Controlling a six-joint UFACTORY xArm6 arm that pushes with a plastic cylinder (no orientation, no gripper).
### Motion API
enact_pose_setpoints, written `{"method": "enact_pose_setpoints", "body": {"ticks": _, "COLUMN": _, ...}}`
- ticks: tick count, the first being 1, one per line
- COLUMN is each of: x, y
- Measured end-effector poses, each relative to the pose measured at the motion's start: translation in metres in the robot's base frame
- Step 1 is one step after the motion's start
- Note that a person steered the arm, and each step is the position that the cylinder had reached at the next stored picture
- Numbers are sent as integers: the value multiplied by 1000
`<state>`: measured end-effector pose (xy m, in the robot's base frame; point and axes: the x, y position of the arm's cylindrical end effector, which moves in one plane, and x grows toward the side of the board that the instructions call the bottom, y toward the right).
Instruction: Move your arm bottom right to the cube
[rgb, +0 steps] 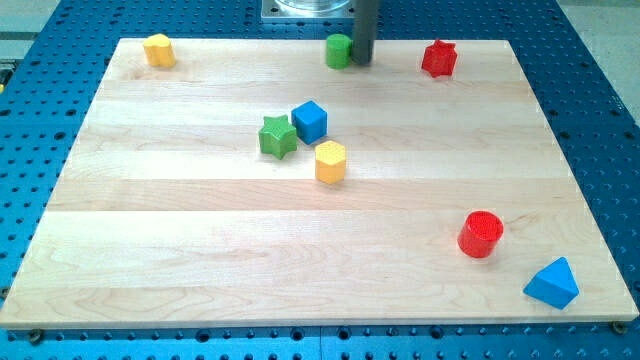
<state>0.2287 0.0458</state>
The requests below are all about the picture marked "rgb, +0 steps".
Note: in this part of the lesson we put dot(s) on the blue cube block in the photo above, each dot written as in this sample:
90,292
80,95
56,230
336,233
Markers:
310,121

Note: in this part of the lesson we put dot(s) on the yellow hexagon block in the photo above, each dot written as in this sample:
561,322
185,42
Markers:
330,162

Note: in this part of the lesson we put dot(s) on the green star block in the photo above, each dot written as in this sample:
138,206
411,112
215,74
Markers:
277,137

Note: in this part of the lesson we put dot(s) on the light wooden board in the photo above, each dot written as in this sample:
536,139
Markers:
167,214

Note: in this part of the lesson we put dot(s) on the green cylinder block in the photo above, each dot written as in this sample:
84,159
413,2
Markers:
338,51

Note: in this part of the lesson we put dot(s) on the red cylinder block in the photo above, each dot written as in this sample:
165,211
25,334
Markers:
480,234

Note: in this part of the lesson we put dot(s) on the red star block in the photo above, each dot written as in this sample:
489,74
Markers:
439,58

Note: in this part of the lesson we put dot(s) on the yellow heart block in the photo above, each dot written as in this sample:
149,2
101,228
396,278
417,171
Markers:
158,51

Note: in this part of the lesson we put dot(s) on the blue triangle block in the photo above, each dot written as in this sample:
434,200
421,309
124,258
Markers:
554,285

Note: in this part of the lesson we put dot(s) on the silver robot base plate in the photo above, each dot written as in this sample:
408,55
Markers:
306,9

